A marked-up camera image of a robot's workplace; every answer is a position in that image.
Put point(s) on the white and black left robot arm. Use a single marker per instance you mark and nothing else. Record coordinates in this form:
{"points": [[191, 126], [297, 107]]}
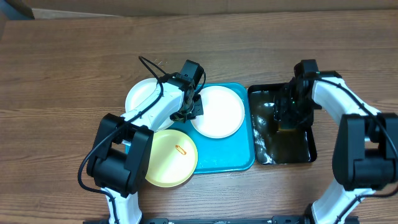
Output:
{"points": [[118, 162]]}

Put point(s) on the white plate at back left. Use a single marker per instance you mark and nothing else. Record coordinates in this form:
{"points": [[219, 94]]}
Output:
{"points": [[139, 92]]}

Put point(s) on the green and yellow sponge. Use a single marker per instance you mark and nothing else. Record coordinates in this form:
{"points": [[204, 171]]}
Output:
{"points": [[287, 128]]}

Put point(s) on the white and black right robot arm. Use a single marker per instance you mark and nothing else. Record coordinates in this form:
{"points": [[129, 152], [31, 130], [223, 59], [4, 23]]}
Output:
{"points": [[365, 154]]}

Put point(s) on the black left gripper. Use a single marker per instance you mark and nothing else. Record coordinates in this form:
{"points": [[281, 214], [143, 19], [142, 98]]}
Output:
{"points": [[198, 111]]}

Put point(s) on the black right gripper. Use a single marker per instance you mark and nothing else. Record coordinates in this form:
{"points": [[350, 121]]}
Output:
{"points": [[284, 112]]}

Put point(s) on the white plate with ketchup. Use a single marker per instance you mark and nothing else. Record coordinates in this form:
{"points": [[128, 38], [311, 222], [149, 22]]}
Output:
{"points": [[223, 112]]}

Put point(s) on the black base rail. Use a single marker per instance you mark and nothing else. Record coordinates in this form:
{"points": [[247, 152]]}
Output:
{"points": [[283, 219]]}

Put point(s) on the yellow plate with ketchup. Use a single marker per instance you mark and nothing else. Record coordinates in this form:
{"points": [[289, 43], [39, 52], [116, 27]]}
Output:
{"points": [[173, 158]]}

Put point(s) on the black water tray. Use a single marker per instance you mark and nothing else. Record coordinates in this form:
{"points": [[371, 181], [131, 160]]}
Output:
{"points": [[272, 145]]}

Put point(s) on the teal plastic tray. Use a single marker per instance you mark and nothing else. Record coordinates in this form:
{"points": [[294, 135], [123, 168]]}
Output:
{"points": [[233, 153]]}

